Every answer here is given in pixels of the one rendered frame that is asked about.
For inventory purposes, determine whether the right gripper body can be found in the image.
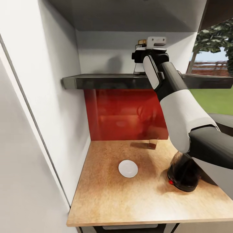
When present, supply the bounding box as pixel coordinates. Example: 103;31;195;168
134;50;150;63

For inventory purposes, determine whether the saucer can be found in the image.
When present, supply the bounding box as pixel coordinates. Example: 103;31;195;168
118;160;138;178

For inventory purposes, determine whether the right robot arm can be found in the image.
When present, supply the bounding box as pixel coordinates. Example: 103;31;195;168
132;37;233;201

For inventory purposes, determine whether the bottle of coffee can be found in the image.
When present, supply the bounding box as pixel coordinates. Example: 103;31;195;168
133;39;147;75

